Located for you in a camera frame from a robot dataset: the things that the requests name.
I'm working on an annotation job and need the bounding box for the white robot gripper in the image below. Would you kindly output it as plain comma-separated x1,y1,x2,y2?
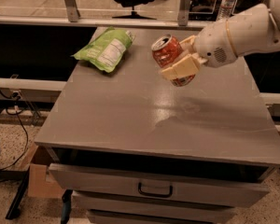
161,20,237,80

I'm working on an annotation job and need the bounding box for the red coke can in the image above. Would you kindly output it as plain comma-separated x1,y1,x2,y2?
150,34,196,88

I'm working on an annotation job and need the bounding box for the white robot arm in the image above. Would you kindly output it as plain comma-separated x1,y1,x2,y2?
161,0,280,80

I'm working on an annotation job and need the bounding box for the clear plastic water bottle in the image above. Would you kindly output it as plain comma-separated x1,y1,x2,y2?
217,0,236,21

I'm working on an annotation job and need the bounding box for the green chip bag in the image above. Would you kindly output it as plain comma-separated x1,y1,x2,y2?
73,27,135,73

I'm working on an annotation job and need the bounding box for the grey top drawer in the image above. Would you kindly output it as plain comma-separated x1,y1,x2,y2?
49,163,269,207

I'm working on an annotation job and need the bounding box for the grey drawer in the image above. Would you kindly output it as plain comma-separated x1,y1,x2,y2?
73,191,234,223
49,163,269,207

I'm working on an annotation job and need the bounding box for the grey middle drawer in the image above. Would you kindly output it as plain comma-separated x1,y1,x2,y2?
73,191,234,223

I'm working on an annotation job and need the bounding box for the cardboard box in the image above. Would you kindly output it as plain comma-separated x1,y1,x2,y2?
21,144,64,199

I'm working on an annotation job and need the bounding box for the metal railing frame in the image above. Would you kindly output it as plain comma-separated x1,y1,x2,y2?
0,0,208,30

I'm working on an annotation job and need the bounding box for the black drawer handle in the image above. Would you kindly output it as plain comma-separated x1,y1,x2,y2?
137,182,173,199

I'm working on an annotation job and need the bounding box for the black cable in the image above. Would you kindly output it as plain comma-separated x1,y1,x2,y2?
0,12,30,173

